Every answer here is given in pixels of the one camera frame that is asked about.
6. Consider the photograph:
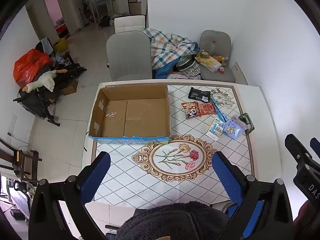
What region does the long blue packet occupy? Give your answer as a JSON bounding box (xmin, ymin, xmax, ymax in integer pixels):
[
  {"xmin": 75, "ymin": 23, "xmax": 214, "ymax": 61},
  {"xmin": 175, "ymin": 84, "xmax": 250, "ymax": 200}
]
[{"xmin": 210, "ymin": 97, "xmax": 227, "ymax": 123}]

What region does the white table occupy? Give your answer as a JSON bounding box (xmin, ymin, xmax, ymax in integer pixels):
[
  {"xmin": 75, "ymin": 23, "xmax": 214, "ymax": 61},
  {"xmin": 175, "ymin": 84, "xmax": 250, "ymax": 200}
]
[{"xmin": 82, "ymin": 79, "xmax": 279, "ymax": 230}]

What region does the white board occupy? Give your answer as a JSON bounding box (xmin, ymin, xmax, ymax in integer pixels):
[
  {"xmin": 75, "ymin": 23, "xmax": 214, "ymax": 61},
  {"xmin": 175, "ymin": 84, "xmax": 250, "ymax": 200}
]
[{"xmin": 231, "ymin": 61, "xmax": 248, "ymax": 85}]

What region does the white and blue tissue pack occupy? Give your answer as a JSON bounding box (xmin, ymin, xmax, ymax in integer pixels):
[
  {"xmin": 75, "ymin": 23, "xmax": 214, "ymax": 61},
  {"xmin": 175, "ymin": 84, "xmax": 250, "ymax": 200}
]
[{"xmin": 206, "ymin": 117, "xmax": 225, "ymax": 140}]

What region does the floral patterned table cover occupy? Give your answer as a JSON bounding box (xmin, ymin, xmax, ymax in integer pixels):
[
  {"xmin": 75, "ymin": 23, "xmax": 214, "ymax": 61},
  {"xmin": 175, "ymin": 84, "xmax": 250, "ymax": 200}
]
[{"xmin": 91, "ymin": 84, "xmax": 255, "ymax": 208}]

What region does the yellow bag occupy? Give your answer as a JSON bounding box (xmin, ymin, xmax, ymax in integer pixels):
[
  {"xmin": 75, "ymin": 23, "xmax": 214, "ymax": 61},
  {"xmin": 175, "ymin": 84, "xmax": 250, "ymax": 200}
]
[{"xmin": 53, "ymin": 38, "xmax": 67, "ymax": 53}]

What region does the black snack packet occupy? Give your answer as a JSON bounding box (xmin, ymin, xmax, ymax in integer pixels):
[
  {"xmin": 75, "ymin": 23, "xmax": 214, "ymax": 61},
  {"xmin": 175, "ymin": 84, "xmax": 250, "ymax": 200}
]
[{"xmin": 188, "ymin": 87, "xmax": 211, "ymax": 102}]

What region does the small brown cardboard box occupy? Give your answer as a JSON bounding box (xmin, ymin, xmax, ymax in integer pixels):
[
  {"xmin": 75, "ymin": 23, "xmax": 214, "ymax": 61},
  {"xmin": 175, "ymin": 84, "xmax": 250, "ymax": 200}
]
[{"xmin": 60, "ymin": 78, "xmax": 78, "ymax": 95}]

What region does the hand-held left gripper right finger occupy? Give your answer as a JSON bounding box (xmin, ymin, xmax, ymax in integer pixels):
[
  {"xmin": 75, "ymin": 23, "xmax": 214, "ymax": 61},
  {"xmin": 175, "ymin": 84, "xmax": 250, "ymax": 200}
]
[{"xmin": 212, "ymin": 151, "xmax": 293, "ymax": 240}]

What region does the lavender cat packet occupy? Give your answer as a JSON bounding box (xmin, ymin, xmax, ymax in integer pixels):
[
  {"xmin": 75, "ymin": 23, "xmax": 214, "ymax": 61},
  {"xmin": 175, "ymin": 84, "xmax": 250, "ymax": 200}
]
[{"xmin": 222, "ymin": 120, "xmax": 242, "ymax": 139}]

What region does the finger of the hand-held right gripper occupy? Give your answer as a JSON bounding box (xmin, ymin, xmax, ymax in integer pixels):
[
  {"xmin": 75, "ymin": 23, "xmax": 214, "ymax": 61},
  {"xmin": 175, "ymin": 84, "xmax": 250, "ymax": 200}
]
[
  {"xmin": 310, "ymin": 137, "xmax": 320, "ymax": 159},
  {"xmin": 285, "ymin": 134, "xmax": 313, "ymax": 164}
]

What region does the light blue cloth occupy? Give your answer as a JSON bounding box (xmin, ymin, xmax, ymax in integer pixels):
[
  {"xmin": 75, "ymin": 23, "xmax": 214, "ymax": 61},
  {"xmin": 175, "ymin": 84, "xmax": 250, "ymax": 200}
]
[{"xmin": 41, "ymin": 37, "xmax": 53, "ymax": 53}]

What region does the orange panda snack packet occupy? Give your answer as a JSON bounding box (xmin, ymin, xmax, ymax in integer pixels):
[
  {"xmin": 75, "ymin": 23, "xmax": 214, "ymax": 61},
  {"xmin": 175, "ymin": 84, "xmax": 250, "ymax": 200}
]
[{"xmin": 181, "ymin": 101, "xmax": 200, "ymax": 119}]

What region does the grey ribbed chair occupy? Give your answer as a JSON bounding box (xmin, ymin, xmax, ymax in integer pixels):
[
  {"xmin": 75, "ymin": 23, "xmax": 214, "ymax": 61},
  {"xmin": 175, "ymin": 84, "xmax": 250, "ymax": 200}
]
[{"xmin": 106, "ymin": 31, "xmax": 153, "ymax": 82}]

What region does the grey cushioned chair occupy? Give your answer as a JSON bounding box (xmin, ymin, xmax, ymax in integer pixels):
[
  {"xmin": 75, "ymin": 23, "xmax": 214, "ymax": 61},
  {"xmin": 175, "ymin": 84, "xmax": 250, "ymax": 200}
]
[{"xmin": 199, "ymin": 30, "xmax": 237, "ymax": 83}]

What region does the red snack packet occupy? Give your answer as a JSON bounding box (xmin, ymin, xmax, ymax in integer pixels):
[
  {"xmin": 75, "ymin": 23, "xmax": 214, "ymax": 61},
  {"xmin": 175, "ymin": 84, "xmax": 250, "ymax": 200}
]
[{"xmin": 197, "ymin": 102, "xmax": 217, "ymax": 117}]

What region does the white padded chair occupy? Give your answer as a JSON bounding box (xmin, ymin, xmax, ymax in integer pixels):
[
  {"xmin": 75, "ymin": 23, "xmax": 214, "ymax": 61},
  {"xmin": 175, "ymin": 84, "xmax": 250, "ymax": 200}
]
[{"xmin": 114, "ymin": 15, "xmax": 146, "ymax": 33}]

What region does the plaid blanket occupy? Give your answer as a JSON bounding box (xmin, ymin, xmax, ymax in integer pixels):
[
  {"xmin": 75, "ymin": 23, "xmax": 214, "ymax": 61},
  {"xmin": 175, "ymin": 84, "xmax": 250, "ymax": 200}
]
[{"xmin": 143, "ymin": 28, "xmax": 197, "ymax": 69}]

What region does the pink cloth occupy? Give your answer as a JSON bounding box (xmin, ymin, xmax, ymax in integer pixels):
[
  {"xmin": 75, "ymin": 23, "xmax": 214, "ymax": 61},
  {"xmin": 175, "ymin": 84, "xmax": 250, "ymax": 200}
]
[{"xmin": 167, "ymin": 72, "xmax": 200, "ymax": 80}]

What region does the yellow snack packet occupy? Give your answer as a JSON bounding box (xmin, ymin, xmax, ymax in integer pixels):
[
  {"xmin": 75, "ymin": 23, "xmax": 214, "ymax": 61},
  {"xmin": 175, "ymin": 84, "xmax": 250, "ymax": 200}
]
[{"xmin": 196, "ymin": 55, "xmax": 222, "ymax": 72}]

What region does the green packet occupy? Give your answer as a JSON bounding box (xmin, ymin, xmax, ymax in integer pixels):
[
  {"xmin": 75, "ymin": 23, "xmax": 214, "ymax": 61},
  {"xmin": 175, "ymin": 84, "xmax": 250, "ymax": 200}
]
[{"xmin": 239, "ymin": 112, "xmax": 255, "ymax": 132}]

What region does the dark fleece garment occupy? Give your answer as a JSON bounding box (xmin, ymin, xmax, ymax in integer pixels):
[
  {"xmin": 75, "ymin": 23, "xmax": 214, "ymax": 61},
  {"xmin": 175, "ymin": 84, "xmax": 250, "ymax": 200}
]
[{"xmin": 116, "ymin": 201, "xmax": 230, "ymax": 240}]

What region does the black folded stroller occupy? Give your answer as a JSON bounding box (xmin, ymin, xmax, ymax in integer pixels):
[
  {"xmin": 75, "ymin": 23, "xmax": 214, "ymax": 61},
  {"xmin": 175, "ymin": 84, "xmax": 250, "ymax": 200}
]
[{"xmin": 14, "ymin": 62, "xmax": 87, "ymax": 127}]

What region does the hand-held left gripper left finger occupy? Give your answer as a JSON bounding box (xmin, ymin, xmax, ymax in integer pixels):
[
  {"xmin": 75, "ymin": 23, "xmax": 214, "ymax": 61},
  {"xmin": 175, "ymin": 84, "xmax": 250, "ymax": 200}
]
[{"xmin": 29, "ymin": 151, "xmax": 111, "ymax": 240}]

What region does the black and white striped hat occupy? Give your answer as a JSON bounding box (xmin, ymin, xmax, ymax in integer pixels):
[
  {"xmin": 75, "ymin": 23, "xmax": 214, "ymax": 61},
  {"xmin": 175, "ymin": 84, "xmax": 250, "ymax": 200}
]
[{"xmin": 175, "ymin": 51, "xmax": 202, "ymax": 78}]

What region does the orange plastic bag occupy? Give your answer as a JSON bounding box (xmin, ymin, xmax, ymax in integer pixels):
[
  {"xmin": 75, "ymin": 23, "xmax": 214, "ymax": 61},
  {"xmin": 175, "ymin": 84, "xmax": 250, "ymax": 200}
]
[{"xmin": 14, "ymin": 49, "xmax": 52, "ymax": 88}]

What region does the white goose plush toy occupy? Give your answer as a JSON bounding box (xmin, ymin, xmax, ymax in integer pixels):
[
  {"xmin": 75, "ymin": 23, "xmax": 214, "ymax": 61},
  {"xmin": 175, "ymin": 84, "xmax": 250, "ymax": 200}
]
[{"xmin": 22, "ymin": 69, "xmax": 68, "ymax": 92}]

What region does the dark wooden chair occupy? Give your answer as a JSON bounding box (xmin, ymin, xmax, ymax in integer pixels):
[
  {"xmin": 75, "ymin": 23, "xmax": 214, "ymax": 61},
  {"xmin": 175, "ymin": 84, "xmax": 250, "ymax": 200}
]
[{"xmin": 0, "ymin": 137, "xmax": 42, "ymax": 183}]

